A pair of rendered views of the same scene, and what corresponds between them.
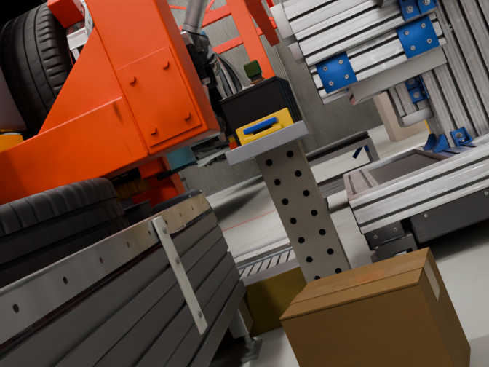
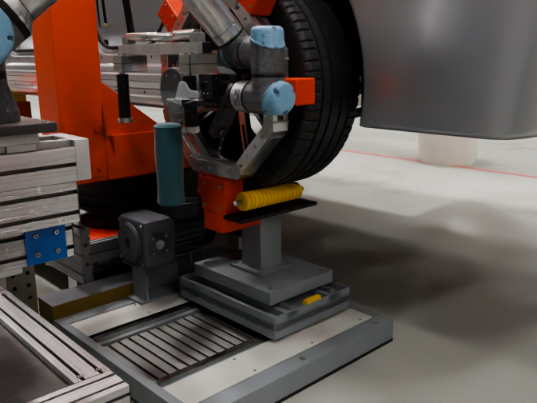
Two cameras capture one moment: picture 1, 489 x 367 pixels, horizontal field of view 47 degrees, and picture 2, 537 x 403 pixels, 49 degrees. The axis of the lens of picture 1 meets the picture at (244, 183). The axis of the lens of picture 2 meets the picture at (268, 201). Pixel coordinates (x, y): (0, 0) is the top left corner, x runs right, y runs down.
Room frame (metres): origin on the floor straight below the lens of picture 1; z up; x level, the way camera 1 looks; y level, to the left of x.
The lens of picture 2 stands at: (3.20, -1.14, 0.94)
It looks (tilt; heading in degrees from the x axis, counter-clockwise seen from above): 14 degrees down; 127
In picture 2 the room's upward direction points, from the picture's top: straight up
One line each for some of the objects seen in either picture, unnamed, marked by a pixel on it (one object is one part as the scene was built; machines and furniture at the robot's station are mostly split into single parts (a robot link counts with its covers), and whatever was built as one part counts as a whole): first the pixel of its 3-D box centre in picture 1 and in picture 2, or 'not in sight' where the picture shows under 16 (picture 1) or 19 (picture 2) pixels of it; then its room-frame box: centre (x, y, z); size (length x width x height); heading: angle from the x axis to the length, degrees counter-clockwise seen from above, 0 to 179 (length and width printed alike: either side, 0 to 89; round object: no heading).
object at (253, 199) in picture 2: not in sight; (270, 195); (2.09, 0.33, 0.51); 0.29 x 0.06 x 0.06; 80
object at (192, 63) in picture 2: (179, 42); (197, 63); (2.09, 0.02, 0.93); 0.09 x 0.05 x 0.05; 80
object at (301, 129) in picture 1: (276, 141); not in sight; (1.31, -0.11, 0.44); 0.43 x 0.17 x 0.03; 170
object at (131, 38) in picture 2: not in sight; (165, 26); (1.84, 0.15, 1.03); 0.19 x 0.18 x 0.11; 80
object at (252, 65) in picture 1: (253, 69); not in sight; (1.51, -0.14, 0.64); 0.04 x 0.04 x 0.04; 80
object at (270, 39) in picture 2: (199, 45); (264, 52); (2.37, -0.05, 0.95); 0.11 x 0.08 x 0.11; 156
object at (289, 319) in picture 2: not in sight; (262, 291); (1.99, 0.42, 0.13); 0.50 x 0.36 x 0.10; 170
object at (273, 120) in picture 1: (262, 127); not in sight; (1.14, -0.08, 0.47); 0.07 x 0.07 x 0.02; 80
